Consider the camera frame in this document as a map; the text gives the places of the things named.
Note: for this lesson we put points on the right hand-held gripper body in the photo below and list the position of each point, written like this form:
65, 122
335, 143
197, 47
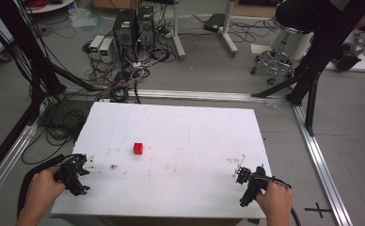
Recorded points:
253, 185

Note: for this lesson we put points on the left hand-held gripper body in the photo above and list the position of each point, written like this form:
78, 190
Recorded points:
72, 174

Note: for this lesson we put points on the red cube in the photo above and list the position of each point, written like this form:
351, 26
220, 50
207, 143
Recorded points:
138, 148

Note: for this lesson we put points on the person's right hand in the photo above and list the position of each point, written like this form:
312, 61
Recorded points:
276, 202

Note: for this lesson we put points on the person's left hand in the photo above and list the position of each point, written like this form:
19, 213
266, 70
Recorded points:
42, 191

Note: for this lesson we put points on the white power strip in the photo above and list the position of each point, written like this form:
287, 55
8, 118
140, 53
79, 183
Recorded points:
137, 65

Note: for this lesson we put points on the chrome wheeled stool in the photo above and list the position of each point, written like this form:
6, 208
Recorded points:
276, 58

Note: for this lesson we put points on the white power supply unit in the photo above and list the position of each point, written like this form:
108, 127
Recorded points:
106, 50
96, 47

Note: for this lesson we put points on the white desk leg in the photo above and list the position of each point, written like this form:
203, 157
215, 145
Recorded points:
229, 31
178, 34

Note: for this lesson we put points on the black computer tower green label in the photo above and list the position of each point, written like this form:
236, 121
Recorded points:
124, 31

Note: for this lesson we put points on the black flat box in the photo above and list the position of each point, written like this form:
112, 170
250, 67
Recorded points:
214, 22

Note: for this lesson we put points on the clear plastic bag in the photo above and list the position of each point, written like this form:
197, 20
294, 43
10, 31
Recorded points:
83, 17

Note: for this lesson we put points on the black and grey device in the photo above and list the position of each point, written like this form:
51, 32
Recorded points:
348, 55

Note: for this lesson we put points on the round white table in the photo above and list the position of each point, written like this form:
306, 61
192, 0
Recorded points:
50, 6

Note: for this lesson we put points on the aluminium floor rail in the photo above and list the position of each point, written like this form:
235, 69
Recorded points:
8, 160
321, 166
202, 95

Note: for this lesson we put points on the black metal frame strut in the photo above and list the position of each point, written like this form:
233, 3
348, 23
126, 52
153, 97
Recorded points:
325, 53

